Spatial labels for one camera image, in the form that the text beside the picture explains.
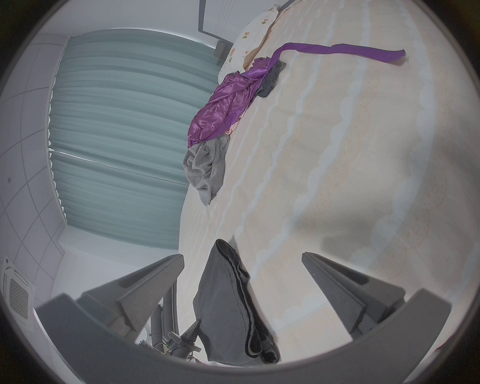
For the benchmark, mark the grey garment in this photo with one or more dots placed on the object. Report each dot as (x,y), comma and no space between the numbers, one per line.
(206,168)

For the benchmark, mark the blue-green curtain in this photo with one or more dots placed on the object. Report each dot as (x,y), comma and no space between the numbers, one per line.
(120,202)
(131,93)

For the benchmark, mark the purple satin garment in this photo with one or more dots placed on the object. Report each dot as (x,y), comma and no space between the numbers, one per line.
(221,108)

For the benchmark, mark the black lace garment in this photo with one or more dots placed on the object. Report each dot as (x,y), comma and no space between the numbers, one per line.
(272,78)

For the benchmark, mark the pink garment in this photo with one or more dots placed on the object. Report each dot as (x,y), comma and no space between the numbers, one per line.
(231,128)

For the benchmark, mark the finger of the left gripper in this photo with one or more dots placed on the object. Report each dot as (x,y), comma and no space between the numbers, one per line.
(193,332)

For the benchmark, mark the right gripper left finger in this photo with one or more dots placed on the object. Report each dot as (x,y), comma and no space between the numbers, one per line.
(150,288)

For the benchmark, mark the white printed pillow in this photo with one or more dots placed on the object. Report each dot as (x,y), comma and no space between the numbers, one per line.
(251,35)

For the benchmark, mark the grey bedside table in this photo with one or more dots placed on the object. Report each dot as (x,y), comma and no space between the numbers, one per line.
(222,48)

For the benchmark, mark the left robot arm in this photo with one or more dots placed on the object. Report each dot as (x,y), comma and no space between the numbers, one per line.
(163,315)

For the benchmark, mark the bed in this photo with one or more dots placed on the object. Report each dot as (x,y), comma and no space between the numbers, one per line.
(337,168)

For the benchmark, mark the white ceiling air vent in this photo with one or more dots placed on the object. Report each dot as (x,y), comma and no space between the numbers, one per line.
(18,288)

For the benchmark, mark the black T-shirt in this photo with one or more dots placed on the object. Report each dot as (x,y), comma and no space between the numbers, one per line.
(225,311)

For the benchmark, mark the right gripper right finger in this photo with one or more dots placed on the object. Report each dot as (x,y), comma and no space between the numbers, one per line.
(345,296)

